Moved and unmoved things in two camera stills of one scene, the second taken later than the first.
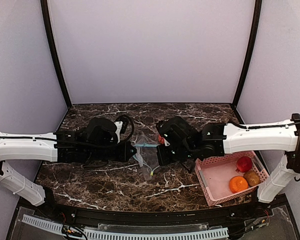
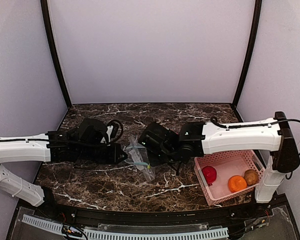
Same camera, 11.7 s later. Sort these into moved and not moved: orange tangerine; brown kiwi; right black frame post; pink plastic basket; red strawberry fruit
Moved: red strawberry fruit
Not moved: pink plastic basket; orange tangerine; right black frame post; brown kiwi
